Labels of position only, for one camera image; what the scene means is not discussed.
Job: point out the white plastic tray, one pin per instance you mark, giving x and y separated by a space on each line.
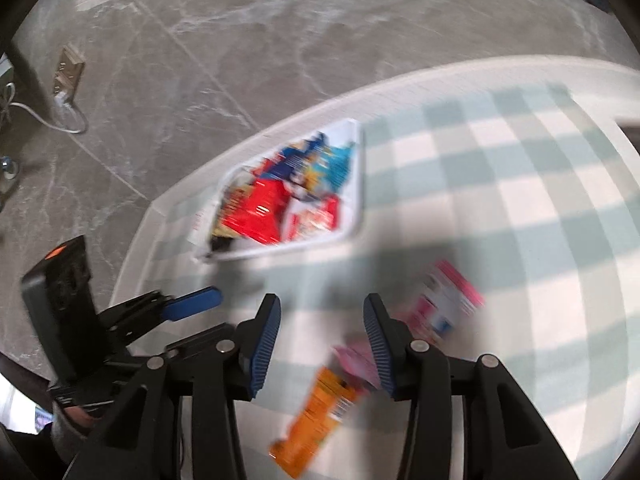
350 210

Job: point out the white water heater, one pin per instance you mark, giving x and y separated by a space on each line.
4 90

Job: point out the white power plug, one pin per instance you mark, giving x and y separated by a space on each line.
61 97

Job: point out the panda print snack packet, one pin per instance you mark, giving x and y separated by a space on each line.
337 165

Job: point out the red crinkled snack packet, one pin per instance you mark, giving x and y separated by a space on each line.
255 212

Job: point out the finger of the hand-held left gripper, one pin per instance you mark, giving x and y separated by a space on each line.
195 302
135 337

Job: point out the gold and red snack packet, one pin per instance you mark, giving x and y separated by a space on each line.
232 200

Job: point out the green checked tablecloth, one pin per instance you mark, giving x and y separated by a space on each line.
500 220

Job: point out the person's left forearm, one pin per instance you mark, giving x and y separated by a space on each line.
65 435

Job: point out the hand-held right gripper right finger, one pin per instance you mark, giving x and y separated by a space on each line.
377 345

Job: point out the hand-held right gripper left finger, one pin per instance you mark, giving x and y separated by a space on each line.
263 345

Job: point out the gold wall socket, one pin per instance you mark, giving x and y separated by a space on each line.
69 67

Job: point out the small pink snack packet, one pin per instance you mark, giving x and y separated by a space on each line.
357 367

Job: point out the red peach print snack packet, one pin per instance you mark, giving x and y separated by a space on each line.
312 217

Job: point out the orange snack packet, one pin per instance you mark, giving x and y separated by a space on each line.
320 420

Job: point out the blue snack packet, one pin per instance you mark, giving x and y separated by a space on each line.
292 157

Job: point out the long pink cartoon snack packet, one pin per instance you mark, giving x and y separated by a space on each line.
445 300

